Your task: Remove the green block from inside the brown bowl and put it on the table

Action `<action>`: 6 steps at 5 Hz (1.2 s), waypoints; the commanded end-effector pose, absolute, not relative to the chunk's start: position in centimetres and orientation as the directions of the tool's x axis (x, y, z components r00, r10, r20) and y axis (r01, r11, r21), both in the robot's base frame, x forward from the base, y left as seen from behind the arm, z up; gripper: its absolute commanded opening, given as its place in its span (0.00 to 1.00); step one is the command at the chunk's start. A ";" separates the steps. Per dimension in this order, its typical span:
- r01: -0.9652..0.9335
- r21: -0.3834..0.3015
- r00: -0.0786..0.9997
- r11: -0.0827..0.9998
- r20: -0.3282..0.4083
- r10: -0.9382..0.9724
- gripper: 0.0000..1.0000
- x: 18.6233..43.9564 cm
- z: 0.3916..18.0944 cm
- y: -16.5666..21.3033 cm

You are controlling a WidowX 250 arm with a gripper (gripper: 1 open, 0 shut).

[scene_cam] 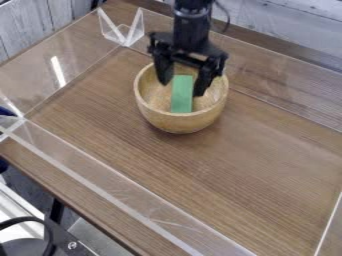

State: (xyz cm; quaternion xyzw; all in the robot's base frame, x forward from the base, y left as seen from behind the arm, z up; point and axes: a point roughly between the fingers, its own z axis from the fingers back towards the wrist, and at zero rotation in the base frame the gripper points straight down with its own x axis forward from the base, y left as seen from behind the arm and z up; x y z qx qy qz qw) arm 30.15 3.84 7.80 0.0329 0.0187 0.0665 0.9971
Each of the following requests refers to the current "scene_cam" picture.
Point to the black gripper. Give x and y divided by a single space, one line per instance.
186 45

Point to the green rectangular block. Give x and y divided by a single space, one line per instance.
182 94

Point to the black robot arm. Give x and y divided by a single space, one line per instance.
193 4

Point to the brown wooden bowl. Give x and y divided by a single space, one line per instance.
153 97

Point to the black table leg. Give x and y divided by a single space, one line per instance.
56 211

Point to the clear acrylic corner bracket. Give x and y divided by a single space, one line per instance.
123 34

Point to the clear acrylic tray wall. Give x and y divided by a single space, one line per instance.
145 221

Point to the metal base plate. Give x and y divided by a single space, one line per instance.
96 241

